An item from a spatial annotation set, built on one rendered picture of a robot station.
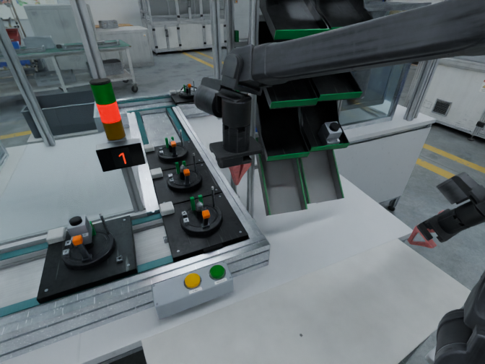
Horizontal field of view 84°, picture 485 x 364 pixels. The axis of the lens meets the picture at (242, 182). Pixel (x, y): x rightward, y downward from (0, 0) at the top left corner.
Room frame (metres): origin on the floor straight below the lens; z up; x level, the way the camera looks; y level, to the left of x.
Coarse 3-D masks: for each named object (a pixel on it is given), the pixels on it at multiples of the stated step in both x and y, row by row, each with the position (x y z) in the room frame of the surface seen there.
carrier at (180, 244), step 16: (160, 208) 0.70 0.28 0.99; (176, 208) 0.73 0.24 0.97; (192, 208) 0.69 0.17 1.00; (208, 208) 0.70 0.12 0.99; (224, 208) 0.73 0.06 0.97; (176, 224) 0.64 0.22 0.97; (192, 224) 0.62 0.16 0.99; (208, 224) 0.62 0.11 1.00; (224, 224) 0.64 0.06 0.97; (240, 224) 0.64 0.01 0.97; (176, 240) 0.57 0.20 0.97; (192, 240) 0.57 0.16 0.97; (208, 240) 0.57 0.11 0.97; (224, 240) 0.57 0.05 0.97; (240, 240) 0.59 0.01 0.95; (176, 256) 0.51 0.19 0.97
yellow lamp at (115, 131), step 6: (120, 120) 0.70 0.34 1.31; (108, 126) 0.68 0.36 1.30; (114, 126) 0.68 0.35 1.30; (120, 126) 0.69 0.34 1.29; (108, 132) 0.68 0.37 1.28; (114, 132) 0.68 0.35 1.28; (120, 132) 0.69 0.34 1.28; (108, 138) 0.68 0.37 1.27; (114, 138) 0.68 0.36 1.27; (120, 138) 0.68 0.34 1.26
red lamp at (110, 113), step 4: (96, 104) 0.69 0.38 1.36; (112, 104) 0.69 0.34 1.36; (116, 104) 0.70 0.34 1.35; (100, 108) 0.68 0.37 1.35; (104, 108) 0.68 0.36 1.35; (108, 108) 0.68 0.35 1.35; (112, 108) 0.69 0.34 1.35; (116, 108) 0.70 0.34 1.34; (100, 112) 0.68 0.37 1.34; (104, 112) 0.68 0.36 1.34; (108, 112) 0.68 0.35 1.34; (112, 112) 0.68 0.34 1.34; (116, 112) 0.69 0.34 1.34; (100, 116) 0.68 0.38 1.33; (104, 116) 0.68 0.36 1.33; (108, 116) 0.68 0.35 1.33; (112, 116) 0.68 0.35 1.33; (116, 116) 0.69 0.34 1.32; (120, 116) 0.70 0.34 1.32; (104, 120) 0.68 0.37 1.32; (108, 120) 0.68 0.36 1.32; (112, 120) 0.68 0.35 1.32; (116, 120) 0.69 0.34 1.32
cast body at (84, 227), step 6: (78, 216) 0.55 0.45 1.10; (84, 216) 0.56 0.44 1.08; (72, 222) 0.52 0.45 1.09; (78, 222) 0.53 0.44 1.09; (84, 222) 0.53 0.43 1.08; (72, 228) 0.51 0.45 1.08; (78, 228) 0.52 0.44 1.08; (84, 228) 0.52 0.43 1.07; (90, 228) 0.55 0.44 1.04; (72, 234) 0.51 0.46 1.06; (78, 234) 0.51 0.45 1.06; (84, 234) 0.52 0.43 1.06; (90, 234) 0.53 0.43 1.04; (84, 240) 0.51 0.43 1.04; (90, 240) 0.51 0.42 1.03
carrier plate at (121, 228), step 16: (96, 224) 0.64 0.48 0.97; (112, 224) 0.64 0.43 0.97; (128, 224) 0.64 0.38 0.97; (64, 240) 0.57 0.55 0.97; (128, 240) 0.57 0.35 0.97; (48, 256) 0.51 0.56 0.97; (112, 256) 0.51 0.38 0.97; (128, 256) 0.51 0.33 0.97; (48, 272) 0.46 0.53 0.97; (64, 272) 0.46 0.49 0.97; (80, 272) 0.46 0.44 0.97; (96, 272) 0.46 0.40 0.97; (112, 272) 0.46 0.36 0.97; (128, 272) 0.46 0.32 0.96; (48, 288) 0.41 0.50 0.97; (64, 288) 0.41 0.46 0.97; (80, 288) 0.41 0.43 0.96
